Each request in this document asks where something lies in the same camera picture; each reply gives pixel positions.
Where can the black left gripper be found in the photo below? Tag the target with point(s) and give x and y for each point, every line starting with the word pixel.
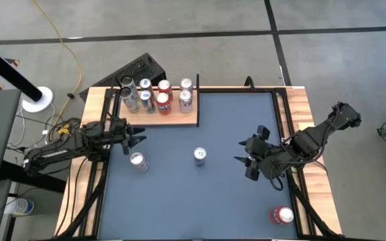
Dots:
pixel 117 134

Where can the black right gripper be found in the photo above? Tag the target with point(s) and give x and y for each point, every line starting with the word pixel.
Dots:
pixel 263 157

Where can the white Celsius energy drink can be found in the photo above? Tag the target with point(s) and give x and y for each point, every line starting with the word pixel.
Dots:
pixel 130 102

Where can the blue silver Red Bull can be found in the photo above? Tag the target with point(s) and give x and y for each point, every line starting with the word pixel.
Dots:
pixel 199 154
pixel 145 83
pixel 147 102

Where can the red Fanta soda can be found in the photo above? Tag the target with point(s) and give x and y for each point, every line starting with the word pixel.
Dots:
pixel 163 103
pixel 285 215
pixel 164 85

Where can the clear glass can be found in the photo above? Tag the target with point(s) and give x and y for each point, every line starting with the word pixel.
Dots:
pixel 126 81

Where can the silver Diet Coke can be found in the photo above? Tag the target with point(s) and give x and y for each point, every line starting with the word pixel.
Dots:
pixel 185 100
pixel 186 83
pixel 137 159

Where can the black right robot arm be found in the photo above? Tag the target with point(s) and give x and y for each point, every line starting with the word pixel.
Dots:
pixel 317 135

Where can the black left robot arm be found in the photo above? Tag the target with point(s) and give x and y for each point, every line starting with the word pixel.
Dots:
pixel 55 152

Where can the wooden tray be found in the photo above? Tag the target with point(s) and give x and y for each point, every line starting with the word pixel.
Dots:
pixel 179 118

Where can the white plug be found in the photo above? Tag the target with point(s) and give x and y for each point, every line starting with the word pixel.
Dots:
pixel 45 132

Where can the white round stand base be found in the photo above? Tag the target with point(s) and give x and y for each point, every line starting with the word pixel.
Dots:
pixel 44 103

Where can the black desk leg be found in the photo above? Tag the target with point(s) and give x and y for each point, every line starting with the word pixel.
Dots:
pixel 32 180

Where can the white bottle blue label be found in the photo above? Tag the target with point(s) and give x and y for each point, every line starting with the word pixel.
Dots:
pixel 18 206

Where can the black pole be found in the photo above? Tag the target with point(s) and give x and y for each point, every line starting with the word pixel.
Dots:
pixel 8 72

